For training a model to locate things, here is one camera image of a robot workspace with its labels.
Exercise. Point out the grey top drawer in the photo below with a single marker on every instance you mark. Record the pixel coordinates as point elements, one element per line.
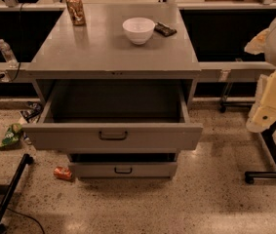
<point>112,115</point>

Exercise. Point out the grey drawer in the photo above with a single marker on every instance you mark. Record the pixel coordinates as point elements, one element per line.
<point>123,165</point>
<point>112,115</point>

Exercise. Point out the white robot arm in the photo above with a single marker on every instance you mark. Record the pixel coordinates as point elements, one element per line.
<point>263,111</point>

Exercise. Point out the grey metal drawer cabinet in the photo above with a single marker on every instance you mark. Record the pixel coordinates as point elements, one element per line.
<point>100,50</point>

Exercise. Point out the grey bottom drawer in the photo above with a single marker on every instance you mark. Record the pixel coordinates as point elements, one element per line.
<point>123,165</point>

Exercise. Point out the white ceramic bowl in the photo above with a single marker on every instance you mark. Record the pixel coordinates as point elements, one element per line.
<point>138,30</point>

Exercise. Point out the dark snack packet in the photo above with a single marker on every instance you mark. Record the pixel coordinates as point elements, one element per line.
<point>164,29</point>

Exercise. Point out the black rolling cart base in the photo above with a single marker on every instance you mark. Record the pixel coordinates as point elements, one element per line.
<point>224,103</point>

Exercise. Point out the crushed orange can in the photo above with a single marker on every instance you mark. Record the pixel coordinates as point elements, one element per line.
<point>63,173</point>

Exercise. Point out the dark snack wrapper on floor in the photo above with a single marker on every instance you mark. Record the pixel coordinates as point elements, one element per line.
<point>32,113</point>

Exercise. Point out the green chip bag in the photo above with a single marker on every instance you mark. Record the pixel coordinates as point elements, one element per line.
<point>12,135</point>

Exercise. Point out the black stand base right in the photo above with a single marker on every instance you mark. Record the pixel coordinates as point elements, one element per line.
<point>268,139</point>

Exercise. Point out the clear plastic water bottle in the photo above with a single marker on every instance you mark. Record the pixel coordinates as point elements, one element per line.
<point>8,54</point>

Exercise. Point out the black stand leg left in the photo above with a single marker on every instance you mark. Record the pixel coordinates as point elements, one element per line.
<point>7,190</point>

